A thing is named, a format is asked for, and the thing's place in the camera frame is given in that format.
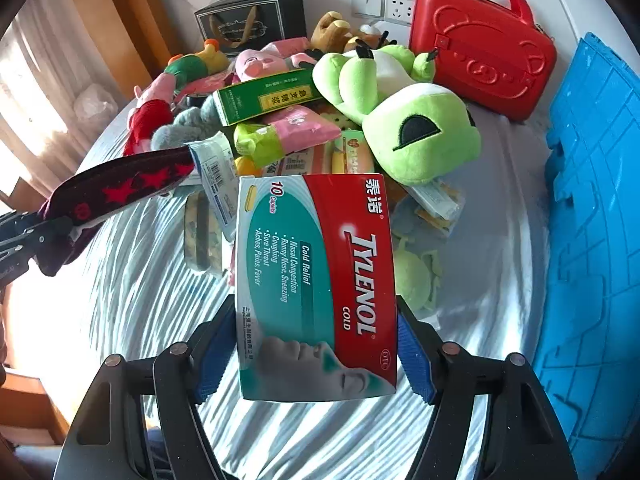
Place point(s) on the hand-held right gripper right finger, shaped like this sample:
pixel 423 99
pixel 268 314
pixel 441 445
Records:
pixel 415 360

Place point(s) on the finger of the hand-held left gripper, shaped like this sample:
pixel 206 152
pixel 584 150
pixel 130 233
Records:
pixel 25 247
pixel 30 222

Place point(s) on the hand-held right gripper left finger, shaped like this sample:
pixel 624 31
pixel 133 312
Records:
pixel 215 355

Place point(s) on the dark sock with red stars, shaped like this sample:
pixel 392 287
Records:
pixel 125 190

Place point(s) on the red teal medicine box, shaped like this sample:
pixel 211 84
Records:
pixel 310 285

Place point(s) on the white blue medicine box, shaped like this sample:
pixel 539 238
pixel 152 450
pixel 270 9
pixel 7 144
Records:
pixel 215 170

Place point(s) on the blue white striped cloth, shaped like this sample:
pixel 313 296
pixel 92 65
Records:
pixel 140 285

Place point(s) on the grey beige packet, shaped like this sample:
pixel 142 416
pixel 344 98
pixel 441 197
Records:
pixel 202 235

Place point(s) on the white plastic bag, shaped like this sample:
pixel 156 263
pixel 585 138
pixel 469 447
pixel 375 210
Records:
pixel 95 102

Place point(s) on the beige curtain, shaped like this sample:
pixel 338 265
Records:
pixel 35 85

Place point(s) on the yellow sachet packet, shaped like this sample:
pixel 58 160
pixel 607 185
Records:
pixel 435 205

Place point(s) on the grey plush toy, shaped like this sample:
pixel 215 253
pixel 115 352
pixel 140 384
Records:
pixel 185 125

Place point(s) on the yellow rubber duck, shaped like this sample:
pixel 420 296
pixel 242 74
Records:
pixel 245 165

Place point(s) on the yellow pink tissue pack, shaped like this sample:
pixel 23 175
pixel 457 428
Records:
pixel 352 152

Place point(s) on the pink barcode tissue pack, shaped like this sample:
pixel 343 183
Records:
pixel 305 157

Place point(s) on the wooden wardrobe panel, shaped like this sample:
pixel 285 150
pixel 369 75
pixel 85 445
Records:
pixel 125 20

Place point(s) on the green frog plush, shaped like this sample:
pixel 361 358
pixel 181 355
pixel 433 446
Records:
pixel 415 135

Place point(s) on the blue plastic crate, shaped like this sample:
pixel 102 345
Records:
pixel 590 210

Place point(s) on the pink green wet wipes pack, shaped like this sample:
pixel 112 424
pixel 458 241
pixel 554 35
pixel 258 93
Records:
pixel 295 130

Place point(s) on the green medicine box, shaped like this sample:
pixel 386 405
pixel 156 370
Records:
pixel 265 97

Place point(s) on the pink pig plush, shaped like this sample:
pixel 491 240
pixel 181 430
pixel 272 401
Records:
pixel 265 62

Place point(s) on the red hard carry case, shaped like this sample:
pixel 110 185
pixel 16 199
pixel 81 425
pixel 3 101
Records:
pixel 480 60

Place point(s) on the black gift bag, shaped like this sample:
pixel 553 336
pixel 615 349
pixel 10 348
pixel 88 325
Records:
pixel 280 15

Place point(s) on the brown teddy bear plush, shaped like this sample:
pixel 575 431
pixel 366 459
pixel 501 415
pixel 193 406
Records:
pixel 330 30

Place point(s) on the white wall socket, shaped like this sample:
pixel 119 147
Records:
pixel 400 7

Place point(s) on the white wall switch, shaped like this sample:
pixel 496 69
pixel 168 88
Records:
pixel 366 2

